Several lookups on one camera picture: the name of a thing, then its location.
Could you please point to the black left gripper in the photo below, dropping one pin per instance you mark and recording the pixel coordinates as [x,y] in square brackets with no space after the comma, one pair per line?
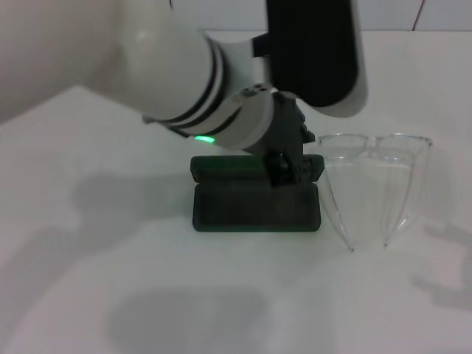
[289,129]

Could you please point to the green glasses case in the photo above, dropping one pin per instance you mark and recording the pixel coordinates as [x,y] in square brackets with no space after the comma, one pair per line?
[254,210]

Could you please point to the clear transparent glasses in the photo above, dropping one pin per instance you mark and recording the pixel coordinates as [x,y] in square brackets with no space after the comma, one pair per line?
[372,142]

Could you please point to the left wrist camera housing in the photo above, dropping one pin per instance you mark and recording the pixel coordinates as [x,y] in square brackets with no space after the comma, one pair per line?
[313,55]

